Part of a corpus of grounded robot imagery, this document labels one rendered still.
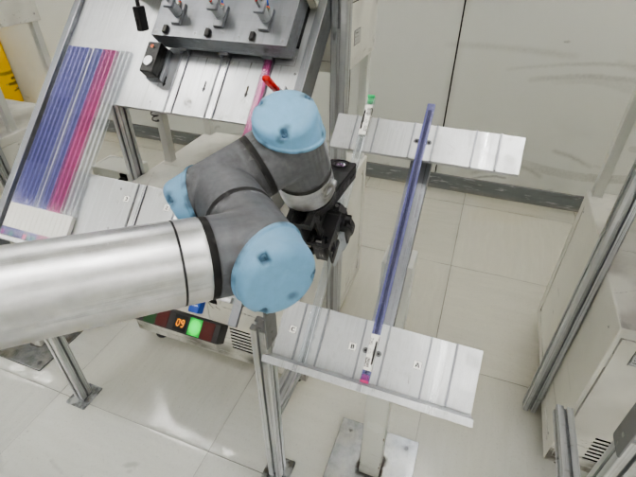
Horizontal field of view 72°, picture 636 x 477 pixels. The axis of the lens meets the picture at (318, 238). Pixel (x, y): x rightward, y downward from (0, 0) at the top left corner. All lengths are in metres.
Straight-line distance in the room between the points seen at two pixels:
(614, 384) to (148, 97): 1.31
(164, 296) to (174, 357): 1.44
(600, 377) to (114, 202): 1.22
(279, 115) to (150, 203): 0.62
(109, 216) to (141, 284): 0.76
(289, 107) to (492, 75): 2.14
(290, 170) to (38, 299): 0.27
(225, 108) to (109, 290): 0.74
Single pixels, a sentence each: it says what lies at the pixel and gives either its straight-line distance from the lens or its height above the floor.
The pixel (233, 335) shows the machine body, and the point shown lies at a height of 0.19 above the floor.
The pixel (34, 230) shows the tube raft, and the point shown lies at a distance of 1.23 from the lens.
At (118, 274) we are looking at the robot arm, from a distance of 0.35.
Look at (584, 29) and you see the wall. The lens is 2.55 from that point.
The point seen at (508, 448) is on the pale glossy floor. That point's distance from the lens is 1.63.
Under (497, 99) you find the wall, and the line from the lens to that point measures 2.61.
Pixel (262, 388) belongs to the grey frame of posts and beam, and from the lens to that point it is 1.11.
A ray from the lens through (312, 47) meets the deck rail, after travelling 1.03.
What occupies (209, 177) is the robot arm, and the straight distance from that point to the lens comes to 0.47.
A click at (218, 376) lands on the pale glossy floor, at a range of 1.70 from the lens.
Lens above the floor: 1.34
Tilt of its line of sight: 36 degrees down
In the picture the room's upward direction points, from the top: straight up
